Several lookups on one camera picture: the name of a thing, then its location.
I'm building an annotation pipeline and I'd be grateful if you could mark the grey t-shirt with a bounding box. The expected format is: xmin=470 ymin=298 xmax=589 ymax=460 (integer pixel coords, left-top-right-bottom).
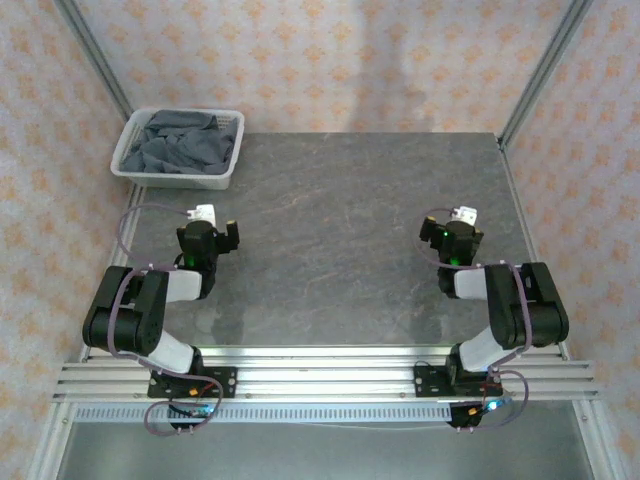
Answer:
xmin=122 ymin=109 xmax=237 ymax=179

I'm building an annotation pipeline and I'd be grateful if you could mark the white perforated plastic basket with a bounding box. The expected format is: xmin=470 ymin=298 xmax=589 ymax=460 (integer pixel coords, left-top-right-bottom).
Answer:
xmin=109 ymin=106 xmax=246 ymax=191

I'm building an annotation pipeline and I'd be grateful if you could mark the small black controller board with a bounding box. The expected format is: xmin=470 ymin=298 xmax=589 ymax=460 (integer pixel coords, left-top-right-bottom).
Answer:
xmin=448 ymin=397 xmax=516 ymax=432
xmin=167 ymin=399 xmax=220 ymax=432

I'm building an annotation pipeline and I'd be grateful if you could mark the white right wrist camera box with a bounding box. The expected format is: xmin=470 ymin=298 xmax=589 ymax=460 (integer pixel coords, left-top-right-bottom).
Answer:
xmin=447 ymin=205 xmax=479 ymax=225

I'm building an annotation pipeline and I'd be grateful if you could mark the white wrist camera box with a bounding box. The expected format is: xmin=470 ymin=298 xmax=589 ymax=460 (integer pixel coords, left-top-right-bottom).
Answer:
xmin=447 ymin=205 xmax=479 ymax=225
xmin=185 ymin=202 xmax=217 ymax=225

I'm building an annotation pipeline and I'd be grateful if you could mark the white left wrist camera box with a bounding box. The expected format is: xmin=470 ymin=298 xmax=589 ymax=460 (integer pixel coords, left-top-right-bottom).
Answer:
xmin=185 ymin=202 xmax=217 ymax=225

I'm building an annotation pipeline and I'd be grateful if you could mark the aluminium table side rail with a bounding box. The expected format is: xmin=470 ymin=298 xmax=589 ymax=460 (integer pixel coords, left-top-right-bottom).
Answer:
xmin=497 ymin=134 xmax=615 ymax=480
xmin=27 ymin=185 xmax=147 ymax=480

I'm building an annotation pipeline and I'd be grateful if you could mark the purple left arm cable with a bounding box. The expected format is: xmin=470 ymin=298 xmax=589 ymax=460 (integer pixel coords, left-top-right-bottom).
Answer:
xmin=107 ymin=202 xmax=225 ymax=436

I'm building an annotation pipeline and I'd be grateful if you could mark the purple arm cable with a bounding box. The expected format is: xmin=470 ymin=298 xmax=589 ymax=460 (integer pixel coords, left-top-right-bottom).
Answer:
xmin=412 ymin=208 xmax=531 ymax=432
xmin=107 ymin=202 xmax=225 ymax=436

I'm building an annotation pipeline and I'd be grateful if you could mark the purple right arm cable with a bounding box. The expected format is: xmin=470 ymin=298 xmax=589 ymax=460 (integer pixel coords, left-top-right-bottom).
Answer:
xmin=412 ymin=208 xmax=531 ymax=432

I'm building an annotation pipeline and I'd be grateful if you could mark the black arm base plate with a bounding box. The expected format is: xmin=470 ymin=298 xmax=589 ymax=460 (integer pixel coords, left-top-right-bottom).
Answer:
xmin=148 ymin=366 xmax=238 ymax=400
xmin=413 ymin=363 xmax=501 ymax=400

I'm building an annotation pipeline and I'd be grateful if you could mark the aluminium mounting rail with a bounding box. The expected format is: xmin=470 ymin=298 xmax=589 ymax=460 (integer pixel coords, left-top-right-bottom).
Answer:
xmin=52 ymin=344 xmax=599 ymax=402

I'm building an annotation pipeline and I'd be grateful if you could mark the aluminium frame post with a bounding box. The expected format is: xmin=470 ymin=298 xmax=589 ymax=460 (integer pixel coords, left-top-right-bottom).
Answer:
xmin=53 ymin=0 xmax=136 ymax=121
xmin=496 ymin=0 xmax=595 ymax=151

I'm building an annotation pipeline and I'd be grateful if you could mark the white slotted cable duct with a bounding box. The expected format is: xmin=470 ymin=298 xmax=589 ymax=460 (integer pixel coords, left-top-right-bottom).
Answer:
xmin=74 ymin=403 xmax=454 ymax=425

